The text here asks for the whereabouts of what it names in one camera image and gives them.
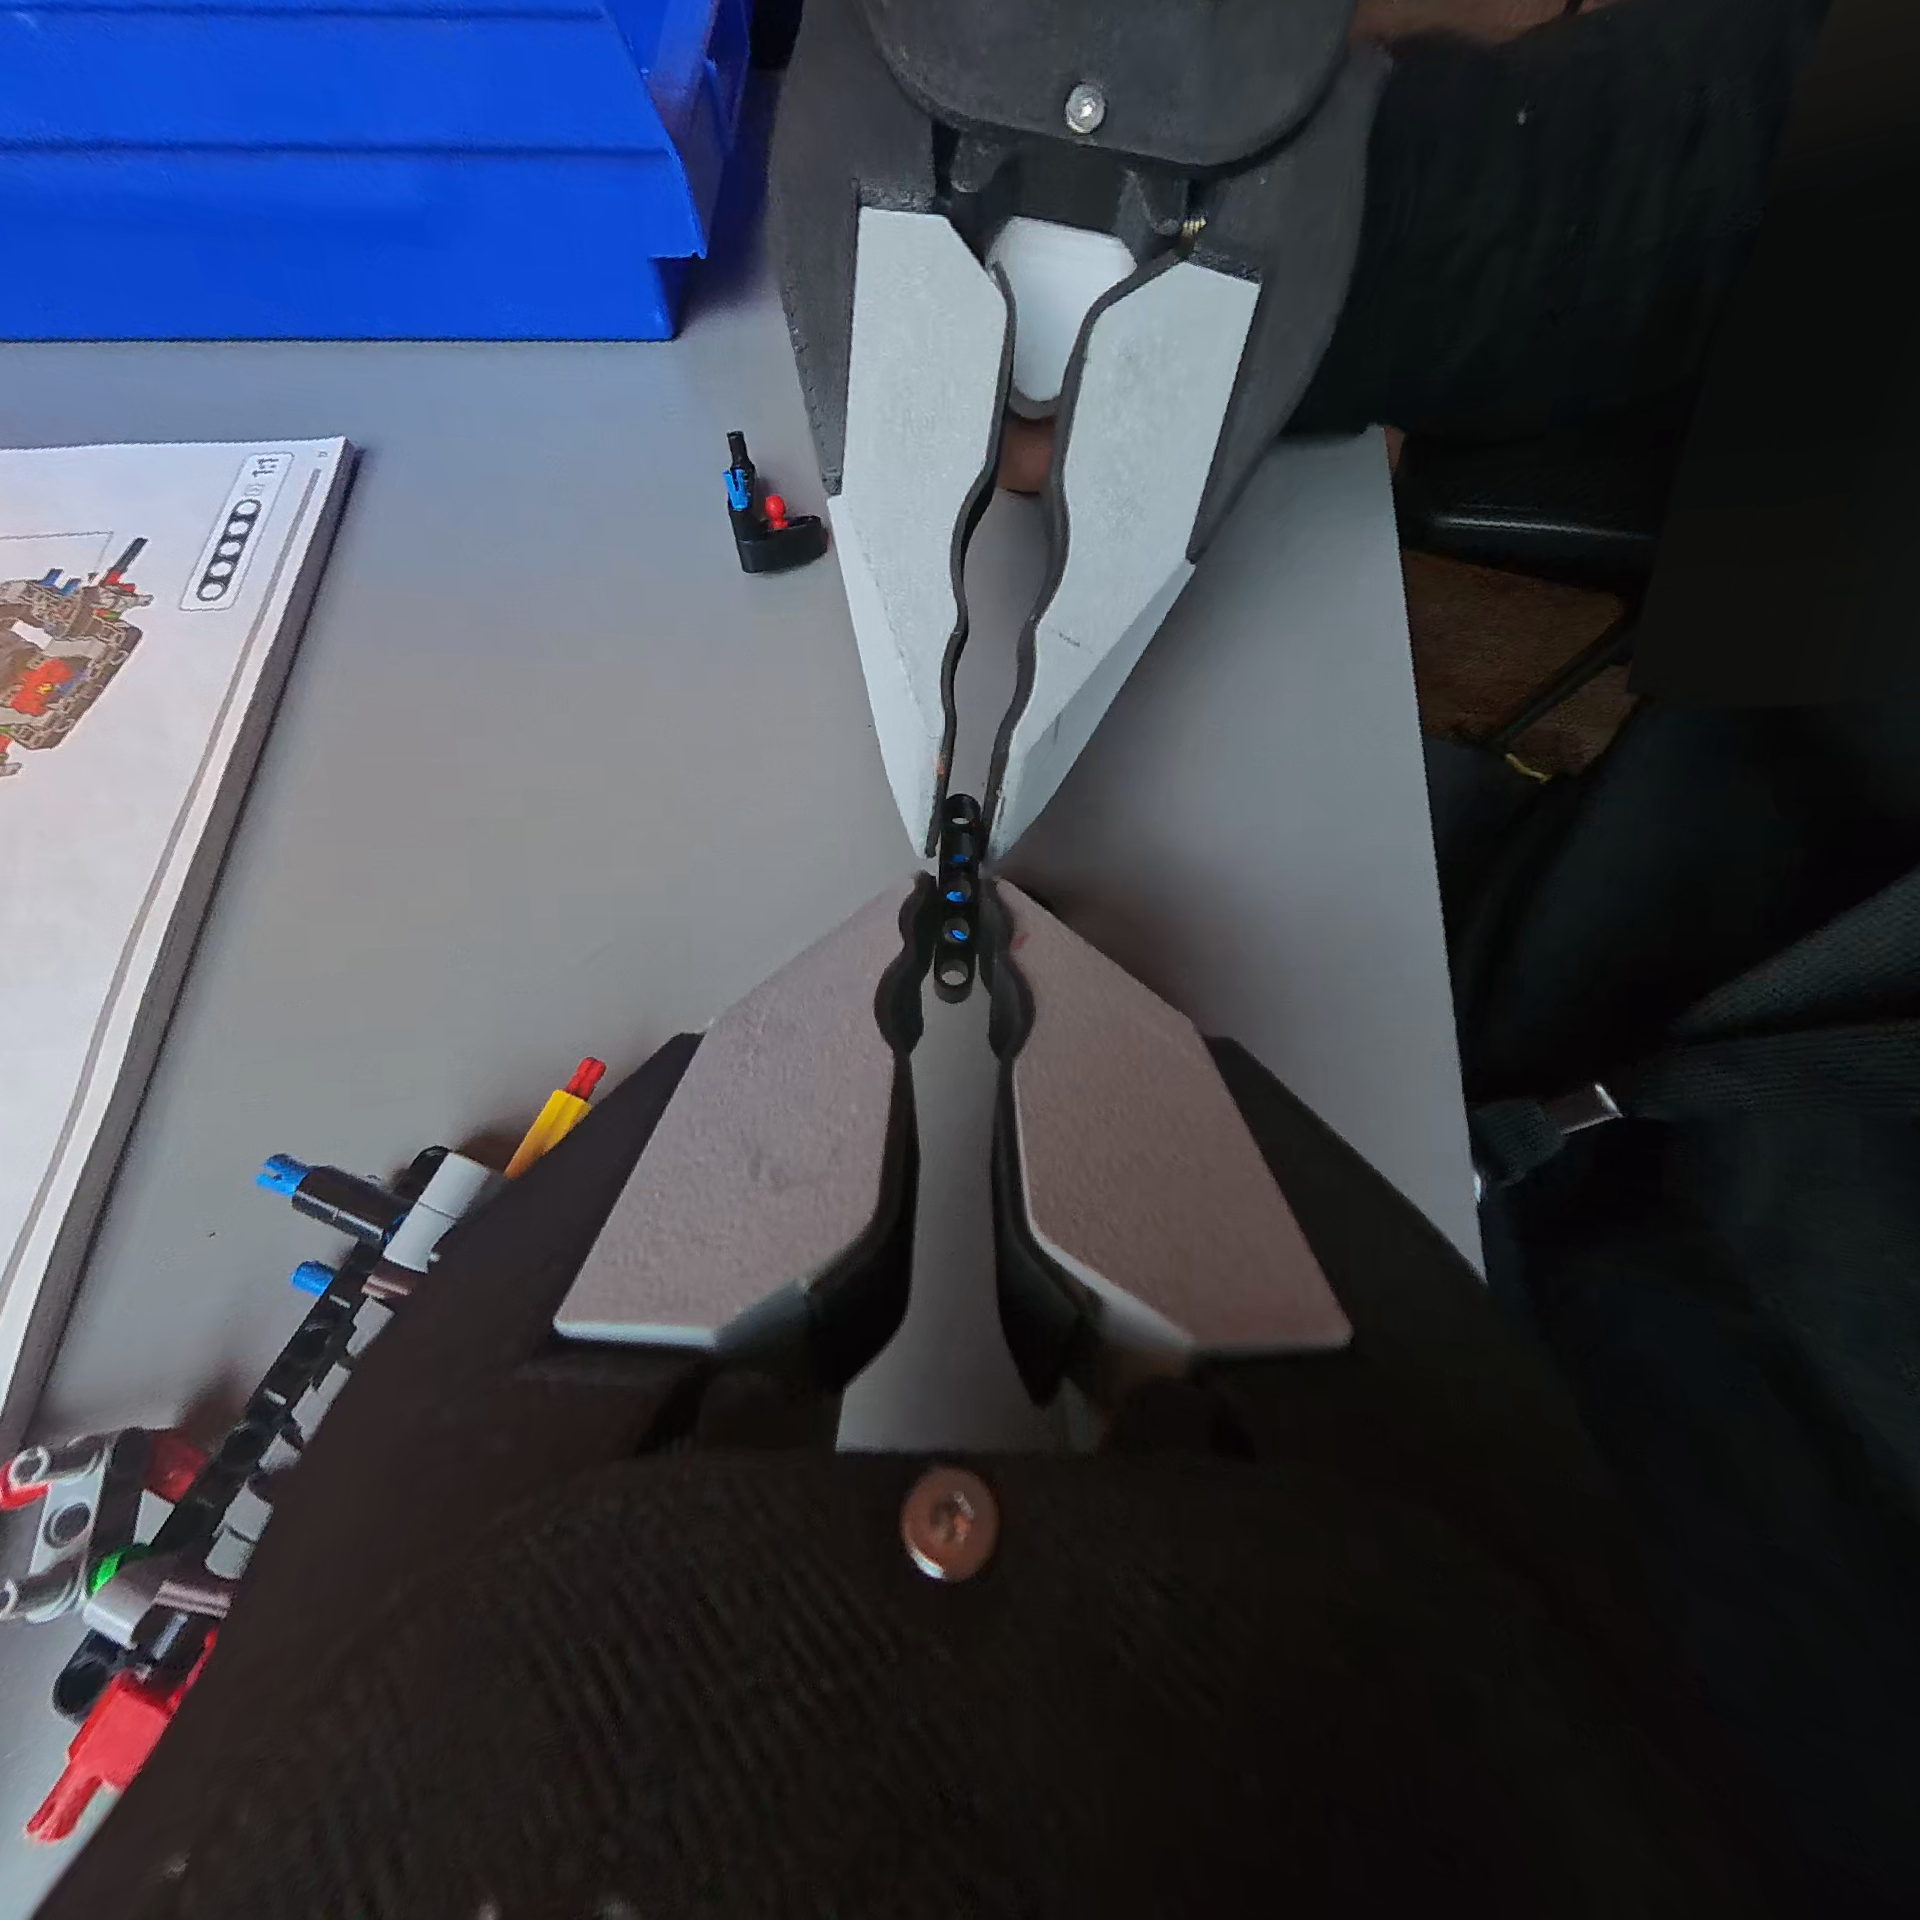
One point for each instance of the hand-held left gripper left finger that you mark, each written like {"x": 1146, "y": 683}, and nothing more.
{"x": 748, "y": 1186}

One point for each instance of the lego chassis assembly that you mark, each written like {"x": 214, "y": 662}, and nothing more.
{"x": 227, "y": 1425}

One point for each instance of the black lego beam with holes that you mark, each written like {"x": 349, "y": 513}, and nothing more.
{"x": 949, "y": 975}

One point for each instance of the lego instruction booklet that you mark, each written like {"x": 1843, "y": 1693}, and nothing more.
{"x": 136, "y": 841}

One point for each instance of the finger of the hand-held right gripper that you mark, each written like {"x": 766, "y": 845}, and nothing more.
{"x": 899, "y": 452}
{"x": 1152, "y": 452}

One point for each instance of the small black piece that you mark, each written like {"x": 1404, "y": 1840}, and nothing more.
{"x": 781, "y": 548}

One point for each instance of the black chair armrest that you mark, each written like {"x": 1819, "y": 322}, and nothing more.
{"x": 1529, "y": 526}

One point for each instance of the blue plastic storage bin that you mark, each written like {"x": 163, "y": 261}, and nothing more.
{"x": 342, "y": 163}

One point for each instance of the person's right forearm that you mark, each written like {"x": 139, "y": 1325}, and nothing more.
{"x": 1470, "y": 226}

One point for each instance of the person's right hand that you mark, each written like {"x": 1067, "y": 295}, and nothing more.
{"x": 1027, "y": 457}

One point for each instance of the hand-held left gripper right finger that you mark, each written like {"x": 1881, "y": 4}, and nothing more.
{"x": 1171, "y": 1186}

